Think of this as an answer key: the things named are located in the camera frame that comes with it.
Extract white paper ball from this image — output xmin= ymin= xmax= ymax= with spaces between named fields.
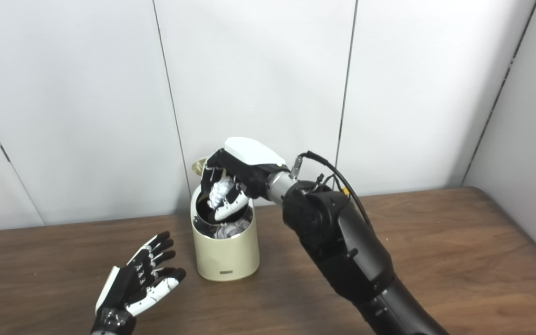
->
xmin=212 ymin=222 xmax=250 ymax=240
xmin=208 ymin=178 xmax=236 ymax=210

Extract cream-colored desktop trash bin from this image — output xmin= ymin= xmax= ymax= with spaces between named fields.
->
xmin=190 ymin=184 xmax=260 ymax=282

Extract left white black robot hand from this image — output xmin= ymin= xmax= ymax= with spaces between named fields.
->
xmin=94 ymin=231 xmax=187 ymax=318

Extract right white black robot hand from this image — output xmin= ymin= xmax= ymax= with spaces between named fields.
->
xmin=201 ymin=137 xmax=292 ymax=222

